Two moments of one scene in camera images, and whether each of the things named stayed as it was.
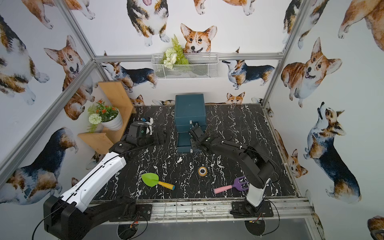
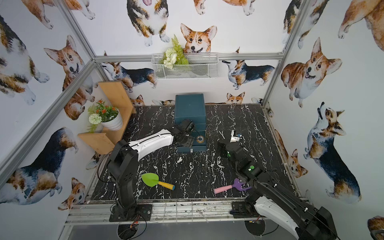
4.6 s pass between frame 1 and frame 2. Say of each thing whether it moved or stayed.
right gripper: moved
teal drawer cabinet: stayed
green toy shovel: stayed
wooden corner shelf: stayed
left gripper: moved
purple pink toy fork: stayed
